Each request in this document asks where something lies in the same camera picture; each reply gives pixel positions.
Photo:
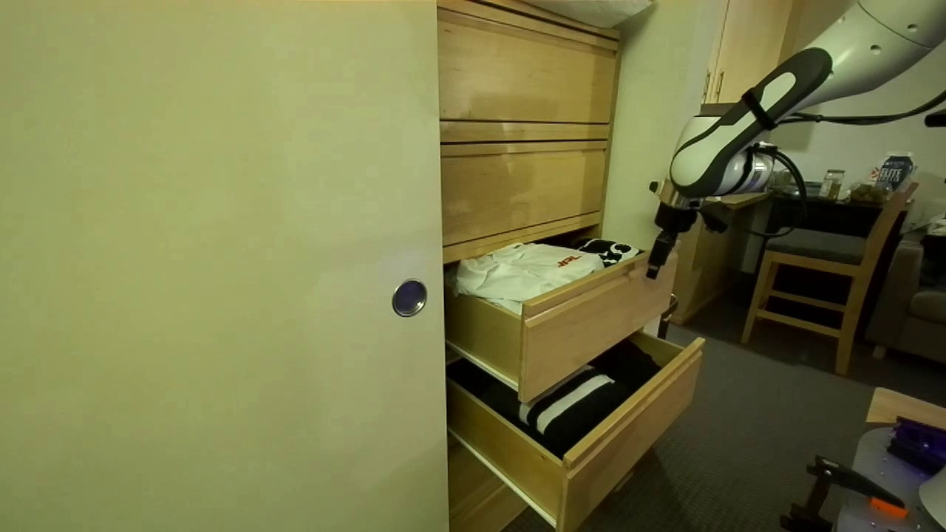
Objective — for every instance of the wooden drawer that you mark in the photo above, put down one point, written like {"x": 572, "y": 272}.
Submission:
{"x": 559, "y": 332}
{"x": 513, "y": 76}
{"x": 565, "y": 488}
{"x": 509, "y": 194}

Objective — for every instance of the black white striped garment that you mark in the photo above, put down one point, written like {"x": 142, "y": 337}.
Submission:
{"x": 565, "y": 416}

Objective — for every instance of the white folded shirt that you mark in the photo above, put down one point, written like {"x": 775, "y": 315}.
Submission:
{"x": 522, "y": 272}

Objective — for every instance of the sliding closet door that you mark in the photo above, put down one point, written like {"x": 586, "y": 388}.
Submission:
{"x": 221, "y": 266}

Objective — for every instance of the wooden chair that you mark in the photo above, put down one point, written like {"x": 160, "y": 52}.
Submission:
{"x": 853, "y": 258}

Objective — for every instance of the black shirt with white print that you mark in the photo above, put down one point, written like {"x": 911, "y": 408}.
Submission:
{"x": 609, "y": 252}

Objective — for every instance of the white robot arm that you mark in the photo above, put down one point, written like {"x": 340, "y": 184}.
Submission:
{"x": 867, "y": 45}

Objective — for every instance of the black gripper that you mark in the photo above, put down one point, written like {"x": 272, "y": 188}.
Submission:
{"x": 671, "y": 221}

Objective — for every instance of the wooden desk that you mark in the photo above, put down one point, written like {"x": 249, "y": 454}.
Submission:
{"x": 710, "y": 262}

